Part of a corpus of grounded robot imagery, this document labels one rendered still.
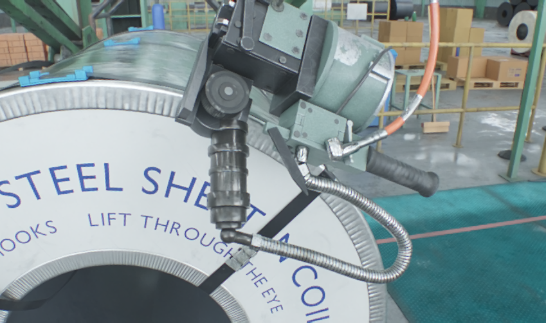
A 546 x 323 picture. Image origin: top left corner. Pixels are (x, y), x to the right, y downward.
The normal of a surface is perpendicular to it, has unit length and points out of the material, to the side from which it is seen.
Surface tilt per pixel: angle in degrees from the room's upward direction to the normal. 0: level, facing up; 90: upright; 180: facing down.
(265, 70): 137
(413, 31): 90
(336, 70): 81
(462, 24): 90
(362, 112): 109
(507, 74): 90
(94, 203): 90
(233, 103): 58
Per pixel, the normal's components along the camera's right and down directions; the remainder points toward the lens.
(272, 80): -0.21, 0.92
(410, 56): 0.18, 0.36
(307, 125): 0.40, -0.22
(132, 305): 0.27, -0.91
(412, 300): 0.00, -0.93
